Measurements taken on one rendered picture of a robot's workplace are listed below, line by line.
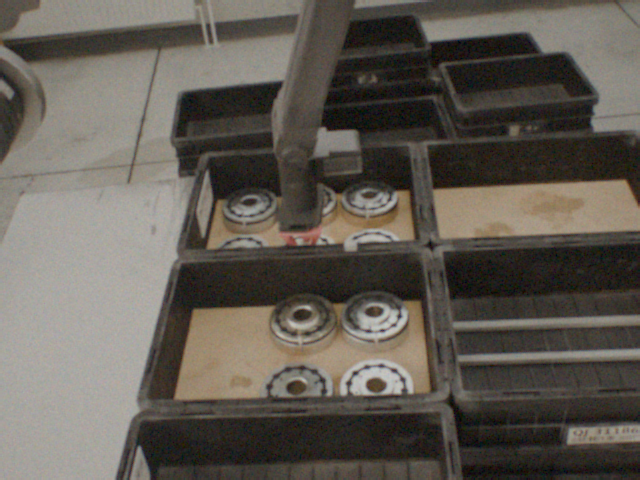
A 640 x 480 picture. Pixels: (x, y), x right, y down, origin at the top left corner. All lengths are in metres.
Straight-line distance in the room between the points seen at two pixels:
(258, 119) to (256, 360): 1.36
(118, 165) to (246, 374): 2.22
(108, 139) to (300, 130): 2.48
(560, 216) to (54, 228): 1.05
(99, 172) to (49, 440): 2.06
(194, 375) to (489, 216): 0.60
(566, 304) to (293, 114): 0.52
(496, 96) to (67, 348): 1.55
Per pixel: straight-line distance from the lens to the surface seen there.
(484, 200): 1.45
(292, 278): 1.21
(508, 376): 1.15
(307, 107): 1.04
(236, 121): 2.44
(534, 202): 1.46
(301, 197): 1.20
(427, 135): 2.50
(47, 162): 3.45
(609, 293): 1.30
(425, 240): 1.20
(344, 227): 1.39
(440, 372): 1.01
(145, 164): 3.26
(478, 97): 2.49
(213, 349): 1.21
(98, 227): 1.74
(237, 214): 1.40
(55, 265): 1.67
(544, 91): 2.53
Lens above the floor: 1.69
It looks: 39 degrees down
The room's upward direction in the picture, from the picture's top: 6 degrees counter-clockwise
